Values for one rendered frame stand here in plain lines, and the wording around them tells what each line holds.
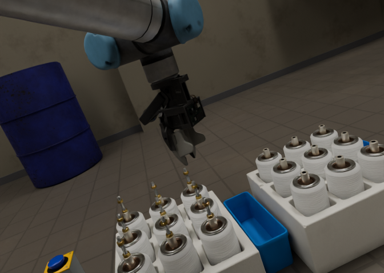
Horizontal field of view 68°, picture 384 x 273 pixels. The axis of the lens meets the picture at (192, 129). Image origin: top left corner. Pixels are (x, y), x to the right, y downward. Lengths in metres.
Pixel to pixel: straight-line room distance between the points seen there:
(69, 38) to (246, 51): 1.95
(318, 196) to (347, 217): 0.10
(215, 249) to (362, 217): 0.42
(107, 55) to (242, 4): 3.10
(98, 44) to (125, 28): 0.14
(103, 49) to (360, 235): 0.83
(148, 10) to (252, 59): 3.17
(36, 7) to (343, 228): 0.86
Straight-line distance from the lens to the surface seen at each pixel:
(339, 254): 0.97
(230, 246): 0.81
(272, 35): 3.68
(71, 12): 0.35
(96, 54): 0.55
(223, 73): 3.43
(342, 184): 0.92
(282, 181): 0.96
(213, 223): 0.79
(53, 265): 0.85
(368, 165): 0.98
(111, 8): 0.38
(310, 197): 0.87
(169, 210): 0.98
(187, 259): 0.79
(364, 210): 0.95
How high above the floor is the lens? 0.72
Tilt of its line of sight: 16 degrees down
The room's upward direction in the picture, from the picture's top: 20 degrees counter-clockwise
